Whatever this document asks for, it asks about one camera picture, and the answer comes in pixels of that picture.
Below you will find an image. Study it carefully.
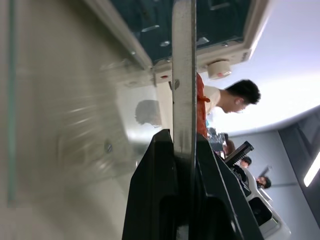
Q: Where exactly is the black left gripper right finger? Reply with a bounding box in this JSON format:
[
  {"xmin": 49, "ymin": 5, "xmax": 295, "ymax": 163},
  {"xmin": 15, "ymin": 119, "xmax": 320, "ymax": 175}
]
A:
[{"xmin": 192, "ymin": 132, "xmax": 265, "ymax": 240}]

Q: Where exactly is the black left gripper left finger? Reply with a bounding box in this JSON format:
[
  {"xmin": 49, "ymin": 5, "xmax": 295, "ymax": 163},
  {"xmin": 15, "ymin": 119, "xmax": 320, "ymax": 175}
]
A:
[{"xmin": 121, "ymin": 128, "xmax": 179, "ymax": 240}]

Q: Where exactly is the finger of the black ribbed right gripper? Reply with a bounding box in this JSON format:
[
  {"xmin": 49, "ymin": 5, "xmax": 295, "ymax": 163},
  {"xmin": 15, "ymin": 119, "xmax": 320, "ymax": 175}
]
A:
[{"xmin": 225, "ymin": 140, "xmax": 255, "ymax": 168}]

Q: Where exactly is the grey toaster oven door handle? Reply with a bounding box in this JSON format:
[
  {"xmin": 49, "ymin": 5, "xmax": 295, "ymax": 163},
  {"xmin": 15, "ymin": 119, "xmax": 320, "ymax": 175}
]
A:
[{"xmin": 171, "ymin": 0, "xmax": 197, "ymax": 240}]

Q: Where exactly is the cream oven control knob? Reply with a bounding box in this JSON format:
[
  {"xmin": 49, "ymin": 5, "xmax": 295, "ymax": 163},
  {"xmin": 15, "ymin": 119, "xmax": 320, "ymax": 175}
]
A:
[{"xmin": 206, "ymin": 59, "xmax": 233, "ymax": 81}]

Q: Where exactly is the seated background person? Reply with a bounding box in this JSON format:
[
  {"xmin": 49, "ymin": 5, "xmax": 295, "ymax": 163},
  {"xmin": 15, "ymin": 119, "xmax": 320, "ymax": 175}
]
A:
[
  {"xmin": 255, "ymin": 175, "xmax": 273, "ymax": 190},
  {"xmin": 239, "ymin": 156, "xmax": 253, "ymax": 169}
]

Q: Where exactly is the person in beige shirt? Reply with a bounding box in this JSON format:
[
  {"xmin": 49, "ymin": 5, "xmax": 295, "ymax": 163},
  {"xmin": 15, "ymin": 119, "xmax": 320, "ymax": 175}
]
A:
[{"xmin": 199, "ymin": 79, "xmax": 262, "ymax": 118}]

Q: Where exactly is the orange patterned cloth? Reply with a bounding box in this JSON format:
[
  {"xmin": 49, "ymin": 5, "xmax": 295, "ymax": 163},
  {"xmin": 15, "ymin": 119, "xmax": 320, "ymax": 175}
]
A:
[{"xmin": 195, "ymin": 72, "xmax": 211, "ymax": 140}]

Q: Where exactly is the ceiling light panel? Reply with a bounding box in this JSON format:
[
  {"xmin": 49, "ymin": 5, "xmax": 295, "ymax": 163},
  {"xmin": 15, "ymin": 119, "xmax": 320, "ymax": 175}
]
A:
[{"xmin": 302, "ymin": 159, "xmax": 320, "ymax": 188}]

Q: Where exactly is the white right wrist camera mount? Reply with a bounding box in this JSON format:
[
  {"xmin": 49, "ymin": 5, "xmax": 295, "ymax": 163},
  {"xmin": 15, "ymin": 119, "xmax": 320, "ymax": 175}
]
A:
[{"xmin": 243, "ymin": 169, "xmax": 292, "ymax": 240}]

